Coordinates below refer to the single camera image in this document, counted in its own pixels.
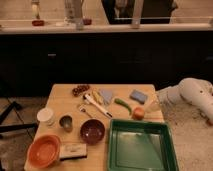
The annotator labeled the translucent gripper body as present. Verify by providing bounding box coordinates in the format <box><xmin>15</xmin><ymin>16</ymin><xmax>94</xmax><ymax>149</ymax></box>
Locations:
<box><xmin>145</xmin><ymin>99</ymin><xmax>161</xmax><ymax>113</ymax></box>

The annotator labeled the blue sponge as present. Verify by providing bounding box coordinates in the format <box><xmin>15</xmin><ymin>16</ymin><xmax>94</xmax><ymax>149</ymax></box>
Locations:
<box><xmin>130</xmin><ymin>90</ymin><xmax>148</xmax><ymax>104</ymax></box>

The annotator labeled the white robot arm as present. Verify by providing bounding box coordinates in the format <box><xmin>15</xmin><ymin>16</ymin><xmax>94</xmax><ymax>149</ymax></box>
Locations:
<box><xmin>145</xmin><ymin>78</ymin><xmax>213</xmax><ymax>125</ymax></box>

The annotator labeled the purple bowl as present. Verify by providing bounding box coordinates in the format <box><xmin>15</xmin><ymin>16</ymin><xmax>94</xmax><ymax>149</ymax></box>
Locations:
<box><xmin>80</xmin><ymin>119</ymin><xmax>105</xmax><ymax>145</ymax></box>

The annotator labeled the orange bowl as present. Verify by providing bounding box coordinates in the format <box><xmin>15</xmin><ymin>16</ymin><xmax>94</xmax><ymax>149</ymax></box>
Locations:
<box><xmin>27</xmin><ymin>135</ymin><xmax>61</xmax><ymax>169</ymax></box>

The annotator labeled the red apple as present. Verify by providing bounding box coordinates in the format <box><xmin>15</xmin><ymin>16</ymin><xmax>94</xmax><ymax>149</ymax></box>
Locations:
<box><xmin>132</xmin><ymin>107</ymin><xmax>145</xmax><ymax>120</ymax></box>

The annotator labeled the green plastic tray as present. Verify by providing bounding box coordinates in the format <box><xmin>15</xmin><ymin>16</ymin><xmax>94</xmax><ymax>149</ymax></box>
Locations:
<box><xmin>107</xmin><ymin>119</ymin><xmax>179</xmax><ymax>171</ymax></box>

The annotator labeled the green chili pepper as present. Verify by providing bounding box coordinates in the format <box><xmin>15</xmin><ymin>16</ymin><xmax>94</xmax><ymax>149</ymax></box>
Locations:
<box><xmin>114</xmin><ymin>98</ymin><xmax>132</xmax><ymax>115</ymax></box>

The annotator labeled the grey cloth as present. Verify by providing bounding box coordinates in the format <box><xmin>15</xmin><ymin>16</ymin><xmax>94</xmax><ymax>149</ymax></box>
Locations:
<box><xmin>99</xmin><ymin>89</ymin><xmax>113</xmax><ymax>105</ymax></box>

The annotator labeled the yellow corn cob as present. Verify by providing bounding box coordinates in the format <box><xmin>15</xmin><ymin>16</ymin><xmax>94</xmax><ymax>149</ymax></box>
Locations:
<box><xmin>92</xmin><ymin>91</ymin><xmax>103</xmax><ymax>105</ymax></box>

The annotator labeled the metal peeler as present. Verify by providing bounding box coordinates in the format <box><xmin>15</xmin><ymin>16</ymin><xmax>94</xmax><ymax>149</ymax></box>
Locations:
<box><xmin>78</xmin><ymin>104</ymin><xmax>93</xmax><ymax>118</ymax></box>

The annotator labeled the brown grapes bunch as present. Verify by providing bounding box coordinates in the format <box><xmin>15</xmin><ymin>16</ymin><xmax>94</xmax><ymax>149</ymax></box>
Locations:
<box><xmin>72</xmin><ymin>84</ymin><xmax>90</xmax><ymax>97</ymax></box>

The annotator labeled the metal cup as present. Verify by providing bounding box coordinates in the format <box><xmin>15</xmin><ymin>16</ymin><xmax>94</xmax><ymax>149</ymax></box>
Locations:
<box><xmin>59</xmin><ymin>115</ymin><xmax>72</xmax><ymax>132</ymax></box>

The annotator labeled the white plastic cup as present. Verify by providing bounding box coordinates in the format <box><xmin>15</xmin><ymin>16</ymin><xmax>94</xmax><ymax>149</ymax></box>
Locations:
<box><xmin>37</xmin><ymin>107</ymin><xmax>55</xmax><ymax>126</ymax></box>

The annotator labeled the black tripod stand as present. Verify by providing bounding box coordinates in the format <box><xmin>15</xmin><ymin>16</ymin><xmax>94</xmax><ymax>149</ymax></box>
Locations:
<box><xmin>0</xmin><ymin>101</ymin><xmax>38</xmax><ymax>139</ymax></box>

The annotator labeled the red dish on counter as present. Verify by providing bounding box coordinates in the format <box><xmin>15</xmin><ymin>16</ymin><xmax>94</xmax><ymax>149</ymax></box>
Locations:
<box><xmin>32</xmin><ymin>20</ymin><xmax>44</xmax><ymax>26</ymax></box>

